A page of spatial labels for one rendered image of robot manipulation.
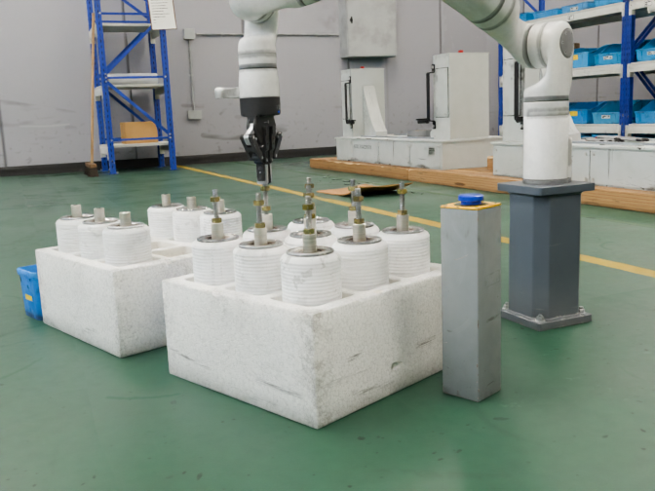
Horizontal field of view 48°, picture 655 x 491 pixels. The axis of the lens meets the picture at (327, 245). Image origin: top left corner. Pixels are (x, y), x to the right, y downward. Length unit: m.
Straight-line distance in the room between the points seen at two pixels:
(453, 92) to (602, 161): 1.41
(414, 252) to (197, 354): 0.42
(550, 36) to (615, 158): 2.00
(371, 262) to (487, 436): 0.33
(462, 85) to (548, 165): 3.18
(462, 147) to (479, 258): 3.60
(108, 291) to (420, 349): 0.63
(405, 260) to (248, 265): 0.28
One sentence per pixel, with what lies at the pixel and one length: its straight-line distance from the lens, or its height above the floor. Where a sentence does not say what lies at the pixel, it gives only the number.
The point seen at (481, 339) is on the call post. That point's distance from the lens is 1.19.
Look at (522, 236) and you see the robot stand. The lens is 1.60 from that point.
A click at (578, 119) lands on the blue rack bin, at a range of 7.64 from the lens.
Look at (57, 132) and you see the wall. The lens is 7.53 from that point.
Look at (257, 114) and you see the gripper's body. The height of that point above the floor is 0.47.
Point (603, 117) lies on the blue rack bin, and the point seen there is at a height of 0.32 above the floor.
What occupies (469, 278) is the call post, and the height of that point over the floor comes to 0.20.
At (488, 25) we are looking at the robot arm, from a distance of 1.45.
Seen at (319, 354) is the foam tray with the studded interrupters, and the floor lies 0.12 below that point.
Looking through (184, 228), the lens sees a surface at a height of 0.21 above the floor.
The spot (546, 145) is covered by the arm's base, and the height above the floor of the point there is 0.38.
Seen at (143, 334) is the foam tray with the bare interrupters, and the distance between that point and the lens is 1.54.
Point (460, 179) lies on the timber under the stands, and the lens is 4.36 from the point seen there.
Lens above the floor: 0.47
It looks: 10 degrees down
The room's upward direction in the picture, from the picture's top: 2 degrees counter-clockwise
